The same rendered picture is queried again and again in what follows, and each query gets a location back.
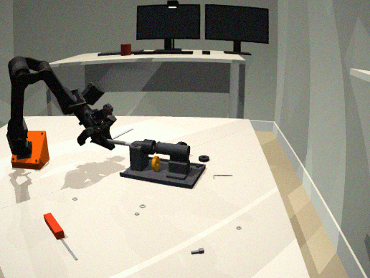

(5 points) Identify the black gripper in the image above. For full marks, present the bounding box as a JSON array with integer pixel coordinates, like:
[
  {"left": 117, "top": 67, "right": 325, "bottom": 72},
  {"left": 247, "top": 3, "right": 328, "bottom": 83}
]
[{"left": 77, "top": 108, "right": 117, "bottom": 150}]

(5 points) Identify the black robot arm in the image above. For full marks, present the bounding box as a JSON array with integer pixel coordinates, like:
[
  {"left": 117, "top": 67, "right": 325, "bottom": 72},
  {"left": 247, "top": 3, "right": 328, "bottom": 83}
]
[{"left": 6, "top": 56, "right": 113, "bottom": 160}]

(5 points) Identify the dark grey bolt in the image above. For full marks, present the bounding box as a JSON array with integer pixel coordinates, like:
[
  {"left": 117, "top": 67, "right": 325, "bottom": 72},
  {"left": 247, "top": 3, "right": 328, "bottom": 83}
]
[{"left": 191, "top": 248, "right": 204, "bottom": 254}]

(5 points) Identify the red-handled screwdriver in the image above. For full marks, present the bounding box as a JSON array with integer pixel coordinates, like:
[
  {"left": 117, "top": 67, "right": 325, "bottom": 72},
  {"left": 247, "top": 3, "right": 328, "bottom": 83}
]
[{"left": 43, "top": 213, "right": 78, "bottom": 261}]

